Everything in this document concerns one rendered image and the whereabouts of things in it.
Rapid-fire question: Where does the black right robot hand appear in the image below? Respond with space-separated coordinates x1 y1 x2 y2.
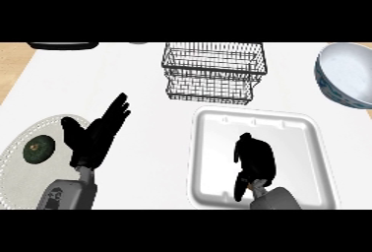
232 132 278 203

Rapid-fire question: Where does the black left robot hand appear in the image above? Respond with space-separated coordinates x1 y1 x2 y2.
60 92 134 171

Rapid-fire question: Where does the blue and white bowl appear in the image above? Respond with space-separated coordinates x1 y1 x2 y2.
315 42 372 110

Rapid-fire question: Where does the white round placemat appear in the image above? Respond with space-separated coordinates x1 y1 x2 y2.
0 113 92 211

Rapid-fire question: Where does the white foam tray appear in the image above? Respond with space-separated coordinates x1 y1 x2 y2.
187 105 342 211

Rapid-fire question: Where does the dark green round fruit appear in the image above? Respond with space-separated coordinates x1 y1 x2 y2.
23 134 57 165

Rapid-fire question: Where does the black wire tiered basket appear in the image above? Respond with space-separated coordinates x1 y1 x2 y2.
162 42 269 106

